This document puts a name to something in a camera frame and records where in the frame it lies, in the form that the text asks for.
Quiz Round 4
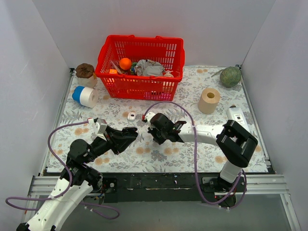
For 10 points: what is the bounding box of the black earbud charging case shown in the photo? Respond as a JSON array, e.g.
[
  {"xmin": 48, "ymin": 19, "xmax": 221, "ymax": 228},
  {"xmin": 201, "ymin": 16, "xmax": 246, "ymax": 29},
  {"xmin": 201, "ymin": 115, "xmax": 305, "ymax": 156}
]
[{"xmin": 122, "ymin": 127, "xmax": 138, "ymax": 138}]

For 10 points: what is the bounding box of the beige tape roll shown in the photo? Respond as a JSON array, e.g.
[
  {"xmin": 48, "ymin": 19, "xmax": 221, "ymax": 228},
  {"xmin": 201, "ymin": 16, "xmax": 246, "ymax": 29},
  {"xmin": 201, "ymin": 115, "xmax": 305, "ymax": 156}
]
[{"xmin": 198, "ymin": 88, "xmax": 220, "ymax": 114}]

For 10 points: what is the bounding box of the red plastic shopping basket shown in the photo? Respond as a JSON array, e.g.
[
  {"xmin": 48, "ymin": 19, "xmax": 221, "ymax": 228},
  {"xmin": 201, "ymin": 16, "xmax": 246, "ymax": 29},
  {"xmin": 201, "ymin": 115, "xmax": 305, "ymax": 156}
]
[{"xmin": 95, "ymin": 35, "xmax": 185, "ymax": 101}]

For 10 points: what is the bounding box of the green melon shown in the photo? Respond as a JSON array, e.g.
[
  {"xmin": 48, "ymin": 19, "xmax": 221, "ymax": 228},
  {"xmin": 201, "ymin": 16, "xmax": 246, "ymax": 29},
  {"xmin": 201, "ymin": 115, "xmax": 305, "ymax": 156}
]
[{"xmin": 212, "ymin": 66, "xmax": 242, "ymax": 88}]

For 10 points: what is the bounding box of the white plastic bottle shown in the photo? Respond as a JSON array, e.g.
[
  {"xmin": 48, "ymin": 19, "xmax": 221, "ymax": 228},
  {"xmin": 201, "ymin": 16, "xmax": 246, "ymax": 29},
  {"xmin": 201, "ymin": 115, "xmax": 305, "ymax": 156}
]
[{"xmin": 227, "ymin": 106, "xmax": 249, "ymax": 131}]

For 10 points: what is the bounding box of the small orange box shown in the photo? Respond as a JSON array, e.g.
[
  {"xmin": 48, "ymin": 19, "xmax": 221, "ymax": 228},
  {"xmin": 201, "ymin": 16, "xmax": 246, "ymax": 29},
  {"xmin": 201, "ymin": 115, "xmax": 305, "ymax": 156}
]
[{"xmin": 109, "ymin": 69, "xmax": 117, "ymax": 74}]

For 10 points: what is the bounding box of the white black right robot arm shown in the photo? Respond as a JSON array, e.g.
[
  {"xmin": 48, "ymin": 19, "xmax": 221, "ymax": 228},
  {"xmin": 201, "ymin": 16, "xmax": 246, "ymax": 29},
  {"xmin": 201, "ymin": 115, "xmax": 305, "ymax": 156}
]
[{"xmin": 142, "ymin": 112, "xmax": 258, "ymax": 192}]

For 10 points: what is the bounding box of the blue white tape roll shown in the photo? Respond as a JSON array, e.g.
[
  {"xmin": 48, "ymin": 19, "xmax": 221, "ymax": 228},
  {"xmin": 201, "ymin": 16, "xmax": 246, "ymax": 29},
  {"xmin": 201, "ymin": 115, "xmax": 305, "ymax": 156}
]
[{"xmin": 72, "ymin": 86, "xmax": 99, "ymax": 108}]

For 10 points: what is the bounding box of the floral patterned table mat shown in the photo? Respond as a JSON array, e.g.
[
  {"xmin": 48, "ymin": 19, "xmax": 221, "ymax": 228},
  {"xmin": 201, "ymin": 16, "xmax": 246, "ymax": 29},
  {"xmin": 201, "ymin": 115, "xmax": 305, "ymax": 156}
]
[{"xmin": 46, "ymin": 67, "xmax": 258, "ymax": 173}]

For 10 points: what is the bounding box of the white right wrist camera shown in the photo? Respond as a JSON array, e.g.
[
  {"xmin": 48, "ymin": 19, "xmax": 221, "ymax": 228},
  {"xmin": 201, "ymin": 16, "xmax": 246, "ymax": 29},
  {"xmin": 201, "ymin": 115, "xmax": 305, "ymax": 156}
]
[{"xmin": 142, "ymin": 112, "xmax": 156, "ymax": 125}]

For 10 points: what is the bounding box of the cream plush toy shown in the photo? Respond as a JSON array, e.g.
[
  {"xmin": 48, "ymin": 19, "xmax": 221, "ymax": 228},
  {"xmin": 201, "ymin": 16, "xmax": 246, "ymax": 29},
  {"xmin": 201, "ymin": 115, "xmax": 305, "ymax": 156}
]
[{"xmin": 164, "ymin": 70, "xmax": 174, "ymax": 77}]

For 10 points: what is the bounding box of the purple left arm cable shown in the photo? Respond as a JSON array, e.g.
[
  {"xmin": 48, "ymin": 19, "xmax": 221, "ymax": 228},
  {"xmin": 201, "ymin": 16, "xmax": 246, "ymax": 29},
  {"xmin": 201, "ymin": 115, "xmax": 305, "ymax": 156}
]
[{"xmin": 5, "ymin": 117, "xmax": 120, "ymax": 220}]

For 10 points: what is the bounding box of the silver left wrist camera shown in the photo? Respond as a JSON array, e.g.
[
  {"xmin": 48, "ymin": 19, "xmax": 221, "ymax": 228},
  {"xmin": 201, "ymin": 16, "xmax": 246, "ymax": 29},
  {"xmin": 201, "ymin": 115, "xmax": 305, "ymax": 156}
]
[{"xmin": 93, "ymin": 118, "xmax": 108, "ymax": 139}]

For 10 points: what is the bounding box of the white earbud charging case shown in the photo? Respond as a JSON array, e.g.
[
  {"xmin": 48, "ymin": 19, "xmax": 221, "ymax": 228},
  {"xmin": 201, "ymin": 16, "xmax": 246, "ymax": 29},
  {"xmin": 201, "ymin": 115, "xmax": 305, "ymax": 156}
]
[{"xmin": 127, "ymin": 112, "xmax": 136, "ymax": 121}]

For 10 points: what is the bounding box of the orange fruit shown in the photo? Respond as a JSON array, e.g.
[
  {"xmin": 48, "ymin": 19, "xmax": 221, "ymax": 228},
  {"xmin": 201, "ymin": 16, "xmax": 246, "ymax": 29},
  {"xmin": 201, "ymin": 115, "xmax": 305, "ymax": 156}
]
[{"xmin": 119, "ymin": 58, "xmax": 132, "ymax": 70}]

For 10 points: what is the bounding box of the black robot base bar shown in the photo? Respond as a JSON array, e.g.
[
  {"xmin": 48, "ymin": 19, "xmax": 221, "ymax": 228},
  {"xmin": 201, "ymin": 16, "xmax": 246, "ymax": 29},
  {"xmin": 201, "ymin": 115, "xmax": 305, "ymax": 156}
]
[{"xmin": 89, "ymin": 173, "xmax": 227, "ymax": 203}]

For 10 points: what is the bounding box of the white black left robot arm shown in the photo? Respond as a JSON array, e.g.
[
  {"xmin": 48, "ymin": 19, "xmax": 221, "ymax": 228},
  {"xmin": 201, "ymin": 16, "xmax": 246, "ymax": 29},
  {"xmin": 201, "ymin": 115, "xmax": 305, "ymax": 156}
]
[{"xmin": 17, "ymin": 123, "xmax": 138, "ymax": 231}]

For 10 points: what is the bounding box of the crumpled silver foil bag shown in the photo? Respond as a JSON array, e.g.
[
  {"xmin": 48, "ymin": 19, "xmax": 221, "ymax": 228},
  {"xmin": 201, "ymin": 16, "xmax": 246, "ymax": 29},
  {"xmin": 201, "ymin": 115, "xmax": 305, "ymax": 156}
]
[{"xmin": 134, "ymin": 59, "xmax": 165, "ymax": 77}]

